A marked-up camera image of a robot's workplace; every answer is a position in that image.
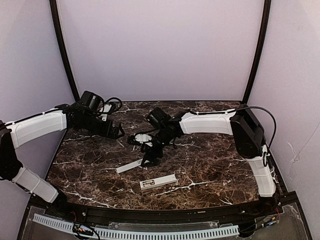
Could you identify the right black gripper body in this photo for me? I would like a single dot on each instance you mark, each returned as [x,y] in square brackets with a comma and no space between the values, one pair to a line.
[154,151]

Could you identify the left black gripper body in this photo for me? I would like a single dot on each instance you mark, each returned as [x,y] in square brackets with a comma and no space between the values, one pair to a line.
[114,130]

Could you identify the white battery cover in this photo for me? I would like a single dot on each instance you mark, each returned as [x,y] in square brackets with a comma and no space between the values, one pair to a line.
[129,166]

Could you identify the white remote control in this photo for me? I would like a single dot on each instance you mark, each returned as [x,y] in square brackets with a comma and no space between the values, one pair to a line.
[160,181]

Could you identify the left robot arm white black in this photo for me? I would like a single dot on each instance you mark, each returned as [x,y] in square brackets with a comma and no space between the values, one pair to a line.
[89,113]

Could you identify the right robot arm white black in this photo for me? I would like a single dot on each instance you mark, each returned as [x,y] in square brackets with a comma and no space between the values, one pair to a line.
[241,123]

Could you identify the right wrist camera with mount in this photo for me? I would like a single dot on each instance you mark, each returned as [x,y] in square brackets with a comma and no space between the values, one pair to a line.
[139,139]

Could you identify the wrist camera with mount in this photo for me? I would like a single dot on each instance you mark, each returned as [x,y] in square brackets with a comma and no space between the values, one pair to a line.
[106,109]
[139,139]

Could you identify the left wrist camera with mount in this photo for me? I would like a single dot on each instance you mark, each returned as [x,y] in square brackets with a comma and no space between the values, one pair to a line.
[106,109]

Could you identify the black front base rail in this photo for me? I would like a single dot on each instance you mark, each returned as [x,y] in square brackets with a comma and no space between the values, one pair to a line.
[240,214]

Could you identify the grey slotted cable duct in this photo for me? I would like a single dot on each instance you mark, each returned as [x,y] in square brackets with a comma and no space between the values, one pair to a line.
[127,231]

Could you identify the black left frame post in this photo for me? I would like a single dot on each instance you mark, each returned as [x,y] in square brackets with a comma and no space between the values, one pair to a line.
[62,48]

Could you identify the black frame post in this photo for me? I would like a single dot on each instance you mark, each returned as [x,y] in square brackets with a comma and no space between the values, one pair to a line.
[62,48]
[258,51]

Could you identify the black right frame post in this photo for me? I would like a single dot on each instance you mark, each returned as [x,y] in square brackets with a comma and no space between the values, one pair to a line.
[258,51]

